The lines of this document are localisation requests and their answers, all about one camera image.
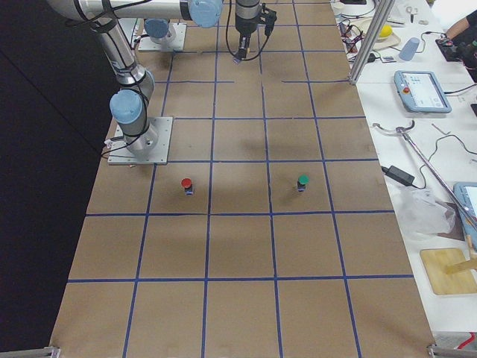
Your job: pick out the red push button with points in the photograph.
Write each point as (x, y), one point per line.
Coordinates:
(187, 185)

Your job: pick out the metal rod with hook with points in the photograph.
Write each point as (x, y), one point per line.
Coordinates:
(403, 132)

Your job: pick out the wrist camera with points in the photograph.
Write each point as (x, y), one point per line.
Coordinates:
(268, 18)

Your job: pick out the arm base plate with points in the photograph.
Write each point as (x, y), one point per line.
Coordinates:
(152, 147)
(172, 41)

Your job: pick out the person's forearm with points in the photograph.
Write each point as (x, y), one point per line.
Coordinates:
(462, 25)

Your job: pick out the aluminium frame post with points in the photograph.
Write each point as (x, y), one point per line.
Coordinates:
(379, 19)

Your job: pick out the black power adapter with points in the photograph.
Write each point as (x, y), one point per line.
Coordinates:
(398, 175)

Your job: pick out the clear plastic bag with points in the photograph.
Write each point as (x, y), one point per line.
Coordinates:
(419, 212)

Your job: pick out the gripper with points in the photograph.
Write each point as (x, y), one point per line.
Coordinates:
(246, 23)

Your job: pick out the translucent blue plastic cup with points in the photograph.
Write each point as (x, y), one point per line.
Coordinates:
(409, 50)

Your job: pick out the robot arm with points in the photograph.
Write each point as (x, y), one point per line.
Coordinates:
(129, 106)
(248, 15)

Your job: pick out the yellow lemon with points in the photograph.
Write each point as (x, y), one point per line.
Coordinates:
(385, 32)

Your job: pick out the blue teach pendant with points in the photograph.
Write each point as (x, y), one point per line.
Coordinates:
(466, 193)
(420, 92)

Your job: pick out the wooden cutting board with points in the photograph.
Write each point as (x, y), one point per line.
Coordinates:
(448, 271)

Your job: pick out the green push button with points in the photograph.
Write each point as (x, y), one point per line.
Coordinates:
(302, 183)

